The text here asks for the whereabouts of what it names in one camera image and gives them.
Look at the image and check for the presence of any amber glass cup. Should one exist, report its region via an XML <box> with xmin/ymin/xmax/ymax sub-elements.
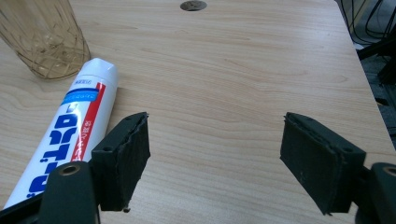
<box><xmin>0</xmin><ymin>0</ymin><xmax>92</xmax><ymax>80</ymax></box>

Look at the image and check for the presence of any black cable bundle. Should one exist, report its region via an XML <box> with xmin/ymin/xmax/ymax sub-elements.
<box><xmin>339</xmin><ymin>0</ymin><xmax>396</xmax><ymax>46</ymax></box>

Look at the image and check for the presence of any black metal stand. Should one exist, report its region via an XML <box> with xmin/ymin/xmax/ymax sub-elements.
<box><xmin>356</xmin><ymin>32</ymin><xmax>396</xmax><ymax>86</ymax></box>

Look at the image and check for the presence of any round grey table grommet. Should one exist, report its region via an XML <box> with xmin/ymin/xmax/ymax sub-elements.
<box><xmin>179</xmin><ymin>0</ymin><xmax>208</xmax><ymax>12</ymax></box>

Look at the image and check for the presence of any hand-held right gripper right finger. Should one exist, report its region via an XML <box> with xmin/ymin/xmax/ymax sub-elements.
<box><xmin>279</xmin><ymin>111</ymin><xmax>367</xmax><ymax>217</ymax></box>

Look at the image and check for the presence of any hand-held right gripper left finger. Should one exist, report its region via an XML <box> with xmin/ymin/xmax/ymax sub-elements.
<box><xmin>90</xmin><ymin>111</ymin><xmax>151</xmax><ymax>213</ymax></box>

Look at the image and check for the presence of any small colourful packet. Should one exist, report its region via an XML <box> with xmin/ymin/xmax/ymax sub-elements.
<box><xmin>3</xmin><ymin>57</ymin><xmax>120</xmax><ymax>210</ymax></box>

